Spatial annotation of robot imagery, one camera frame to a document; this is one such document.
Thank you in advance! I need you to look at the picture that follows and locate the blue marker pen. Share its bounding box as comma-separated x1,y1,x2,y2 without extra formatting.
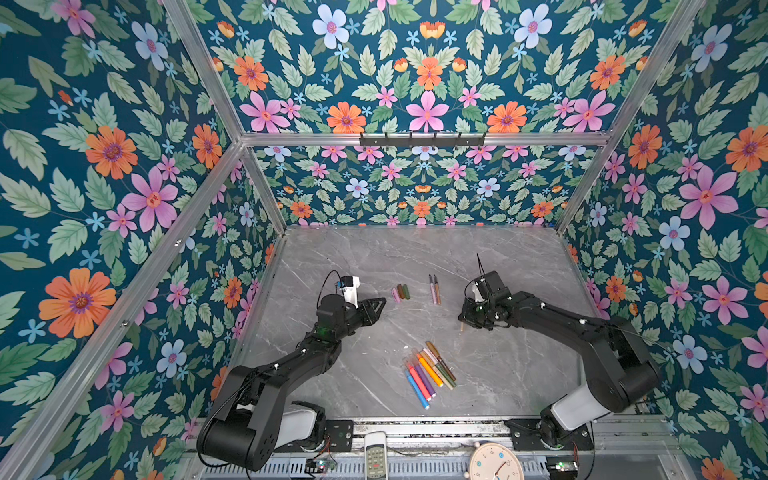
405,370,430,410

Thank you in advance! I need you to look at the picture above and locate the brown pen tan cap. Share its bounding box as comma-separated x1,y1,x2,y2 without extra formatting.
425,341,456,383

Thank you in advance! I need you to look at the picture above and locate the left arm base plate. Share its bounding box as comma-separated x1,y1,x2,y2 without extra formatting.
275,420,354,454

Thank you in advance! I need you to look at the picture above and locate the white remote control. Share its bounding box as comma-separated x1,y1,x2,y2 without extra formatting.
364,431,389,480

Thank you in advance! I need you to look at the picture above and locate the left small circuit board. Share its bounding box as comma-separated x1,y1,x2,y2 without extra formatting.
304,458,337,476

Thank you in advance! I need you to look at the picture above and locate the orange highlighter pen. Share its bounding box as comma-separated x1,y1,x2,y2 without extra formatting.
416,353,444,387

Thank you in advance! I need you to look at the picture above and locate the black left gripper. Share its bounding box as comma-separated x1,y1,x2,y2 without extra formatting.
333,296,387,344

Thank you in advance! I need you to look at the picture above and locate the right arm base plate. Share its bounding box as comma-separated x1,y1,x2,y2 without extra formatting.
504,418,594,451

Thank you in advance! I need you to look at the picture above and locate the round pink clock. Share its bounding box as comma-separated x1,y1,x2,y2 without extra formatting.
464,442,525,480

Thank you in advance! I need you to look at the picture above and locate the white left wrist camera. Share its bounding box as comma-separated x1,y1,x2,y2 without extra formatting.
339,275,360,308

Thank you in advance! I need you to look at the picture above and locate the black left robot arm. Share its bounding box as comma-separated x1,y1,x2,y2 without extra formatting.
196,294,386,471

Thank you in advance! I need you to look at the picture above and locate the pink marker pen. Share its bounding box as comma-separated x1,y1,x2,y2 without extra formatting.
406,362,432,402

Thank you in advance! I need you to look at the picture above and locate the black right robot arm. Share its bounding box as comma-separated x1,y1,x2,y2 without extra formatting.
458,271,661,449

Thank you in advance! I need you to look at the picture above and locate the orange pen brown cap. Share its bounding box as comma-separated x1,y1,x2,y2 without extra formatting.
432,275,442,305

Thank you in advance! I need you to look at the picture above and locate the small circuit board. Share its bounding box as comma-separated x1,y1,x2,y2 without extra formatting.
546,458,579,480
304,458,337,476

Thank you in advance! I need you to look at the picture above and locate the beige marker pen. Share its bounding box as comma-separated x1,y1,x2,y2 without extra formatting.
421,349,455,390

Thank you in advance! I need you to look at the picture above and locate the black hook rail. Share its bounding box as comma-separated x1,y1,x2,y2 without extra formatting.
359,132,486,149

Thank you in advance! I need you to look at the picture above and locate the purple marker pen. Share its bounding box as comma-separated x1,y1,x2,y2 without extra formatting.
411,360,436,399

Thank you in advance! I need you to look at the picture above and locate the right small circuit board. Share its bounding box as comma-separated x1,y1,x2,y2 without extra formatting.
546,458,579,480

